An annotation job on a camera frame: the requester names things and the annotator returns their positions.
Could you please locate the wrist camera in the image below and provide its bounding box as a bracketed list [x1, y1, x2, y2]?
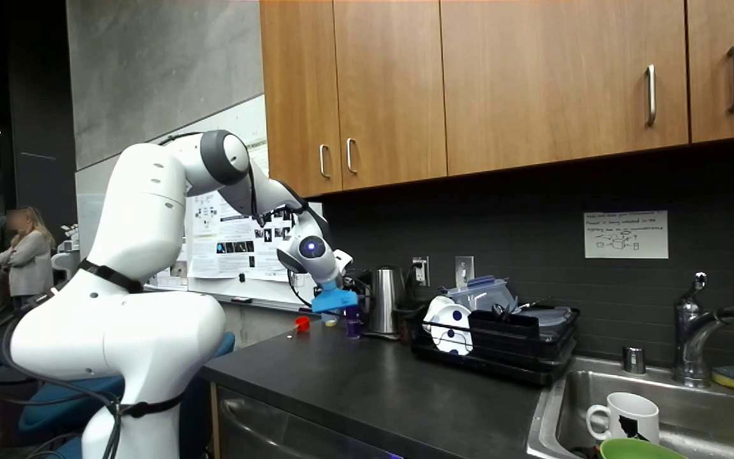
[311, 281, 360, 315]

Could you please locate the clear container with blue lid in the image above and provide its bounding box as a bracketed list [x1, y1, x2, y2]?
[445, 275, 519, 314]

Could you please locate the whiteboard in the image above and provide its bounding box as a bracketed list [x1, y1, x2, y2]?
[75, 94, 324, 308]

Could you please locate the black dish rack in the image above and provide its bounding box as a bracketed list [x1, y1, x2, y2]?
[407, 298, 582, 387]

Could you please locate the white plate with blue dots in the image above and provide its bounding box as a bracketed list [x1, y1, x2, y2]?
[431, 304, 474, 356]
[422, 296, 458, 333]

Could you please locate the narrow wooden cabinet door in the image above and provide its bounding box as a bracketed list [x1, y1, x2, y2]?
[259, 0, 343, 198]
[333, 0, 449, 192]

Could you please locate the steel electric kettle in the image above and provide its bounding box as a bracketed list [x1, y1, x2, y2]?
[357, 265, 407, 337]

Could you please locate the clear plastic container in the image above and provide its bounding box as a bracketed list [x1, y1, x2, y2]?
[519, 305, 575, 340]

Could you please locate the paper note on wall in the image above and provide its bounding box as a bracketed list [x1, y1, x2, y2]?
[584, 210, 670, 260]

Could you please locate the white mug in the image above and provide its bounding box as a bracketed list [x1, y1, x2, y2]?
[586, 391, 661, 444]

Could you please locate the steel sink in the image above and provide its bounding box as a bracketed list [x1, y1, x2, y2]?
[525, 356, 734, 459]

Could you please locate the wide wooden cabinet door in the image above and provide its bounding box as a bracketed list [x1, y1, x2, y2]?
[440, 0, 690, 177]

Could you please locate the black cutlery holder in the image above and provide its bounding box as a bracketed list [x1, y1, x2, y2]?
[468, 309, 526, 346]

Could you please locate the wooden wall cabinet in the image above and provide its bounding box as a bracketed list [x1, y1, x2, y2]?
[259, 0, 734, 199]

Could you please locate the green bowl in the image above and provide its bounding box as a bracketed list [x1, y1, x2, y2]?
[599, 437, 687, 459]

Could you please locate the steel dishwasher door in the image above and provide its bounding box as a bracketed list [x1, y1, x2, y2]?
[217, 385, 406, 459]

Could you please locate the steel tap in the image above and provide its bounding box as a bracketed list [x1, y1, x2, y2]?
[672, 272, 734, 389]

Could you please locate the white poster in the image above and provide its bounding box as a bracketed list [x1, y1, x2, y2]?
[185, 190, 299, 282]

